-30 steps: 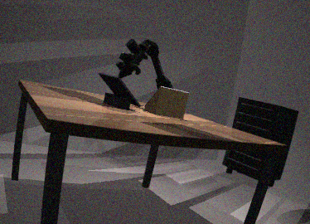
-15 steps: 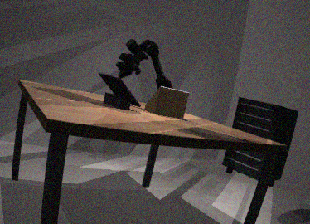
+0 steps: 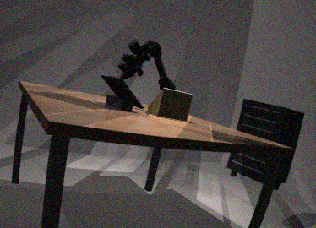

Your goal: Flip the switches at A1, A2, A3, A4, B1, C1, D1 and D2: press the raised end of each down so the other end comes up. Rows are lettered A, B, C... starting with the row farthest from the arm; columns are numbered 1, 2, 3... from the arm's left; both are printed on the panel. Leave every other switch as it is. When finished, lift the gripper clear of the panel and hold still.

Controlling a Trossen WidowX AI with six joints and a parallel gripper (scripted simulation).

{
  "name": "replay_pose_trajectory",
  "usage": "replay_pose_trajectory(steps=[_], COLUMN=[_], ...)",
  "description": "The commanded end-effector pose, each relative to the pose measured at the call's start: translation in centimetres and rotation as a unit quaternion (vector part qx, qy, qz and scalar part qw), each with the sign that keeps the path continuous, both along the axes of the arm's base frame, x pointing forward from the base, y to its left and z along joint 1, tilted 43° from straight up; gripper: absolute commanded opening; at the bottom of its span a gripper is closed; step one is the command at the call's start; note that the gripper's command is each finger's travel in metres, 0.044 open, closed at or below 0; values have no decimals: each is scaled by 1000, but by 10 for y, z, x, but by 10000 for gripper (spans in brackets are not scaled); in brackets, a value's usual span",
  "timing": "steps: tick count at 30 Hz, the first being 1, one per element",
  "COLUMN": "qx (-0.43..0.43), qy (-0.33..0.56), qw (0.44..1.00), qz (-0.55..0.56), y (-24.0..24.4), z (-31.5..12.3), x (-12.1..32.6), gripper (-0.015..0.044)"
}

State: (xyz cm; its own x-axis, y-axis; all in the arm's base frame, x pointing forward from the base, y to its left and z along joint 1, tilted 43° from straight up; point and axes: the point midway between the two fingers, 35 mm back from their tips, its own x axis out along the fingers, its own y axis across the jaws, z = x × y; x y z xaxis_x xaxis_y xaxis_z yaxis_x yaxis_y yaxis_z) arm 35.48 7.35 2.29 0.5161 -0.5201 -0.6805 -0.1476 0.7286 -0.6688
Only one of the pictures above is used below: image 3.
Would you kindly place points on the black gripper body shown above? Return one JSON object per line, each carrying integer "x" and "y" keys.
{"x": 135, "y": 68}

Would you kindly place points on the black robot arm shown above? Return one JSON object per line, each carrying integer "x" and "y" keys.
{"x": 154, "y": 49}

